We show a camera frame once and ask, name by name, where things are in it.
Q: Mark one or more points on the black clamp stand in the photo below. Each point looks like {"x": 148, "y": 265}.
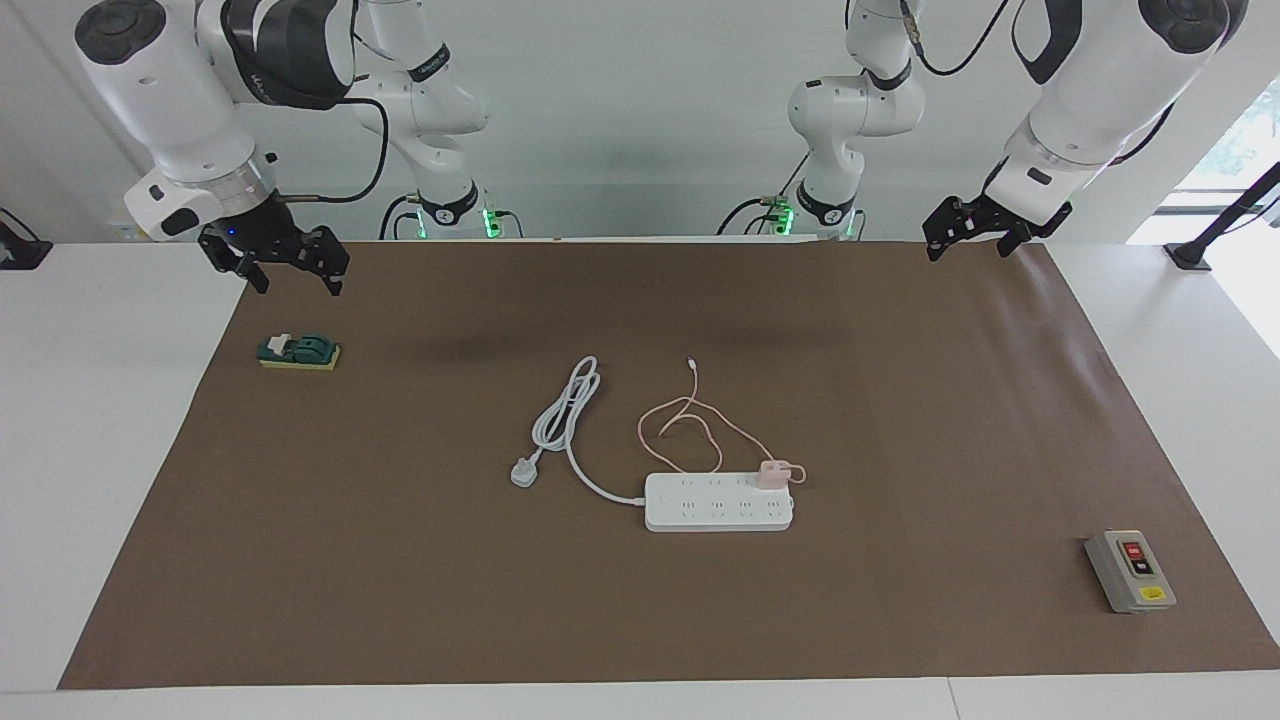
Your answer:
{"x": 20, "y": 255}

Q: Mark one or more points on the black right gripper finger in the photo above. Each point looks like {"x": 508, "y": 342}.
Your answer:
{"x": 228, "y": 255}
{"x": 330, "y": 258}

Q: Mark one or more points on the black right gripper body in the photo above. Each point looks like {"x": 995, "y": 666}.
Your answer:
{"x": 262, "y": 235}

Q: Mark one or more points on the white wall socket box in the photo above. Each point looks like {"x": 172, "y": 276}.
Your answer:
{"x": 128, "y": 233}

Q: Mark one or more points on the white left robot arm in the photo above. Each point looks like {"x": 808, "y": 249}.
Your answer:
{"x": 1110, "y": 80}

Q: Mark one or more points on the grey push-button switch box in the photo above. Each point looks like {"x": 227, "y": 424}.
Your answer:
{"x": 1130, "y": 575}

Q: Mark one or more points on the white power strip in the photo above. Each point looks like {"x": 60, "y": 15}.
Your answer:
{"x": 700, "y": 510}

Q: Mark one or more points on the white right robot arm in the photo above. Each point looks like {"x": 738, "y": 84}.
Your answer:
{"x": 170, "y": 90}

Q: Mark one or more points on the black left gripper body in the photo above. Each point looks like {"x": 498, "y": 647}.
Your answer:
{"x": 1015, "y": 225}

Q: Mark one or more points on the black slanted stand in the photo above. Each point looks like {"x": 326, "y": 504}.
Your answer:
{"x": 1190, "y": 255}

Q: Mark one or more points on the brown table mat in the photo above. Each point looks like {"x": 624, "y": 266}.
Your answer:
{"x": 800, "y": 620}

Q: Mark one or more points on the pink charger adapter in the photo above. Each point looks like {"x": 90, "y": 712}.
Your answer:
{"x": 772, "y": 475}

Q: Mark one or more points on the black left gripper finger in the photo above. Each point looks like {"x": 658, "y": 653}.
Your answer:
{"x": 1012, "y": 245}
{"x": 950, "y": 225}

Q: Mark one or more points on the green circuit board module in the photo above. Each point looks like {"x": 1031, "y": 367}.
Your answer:
{"x": 305, "y": 350}

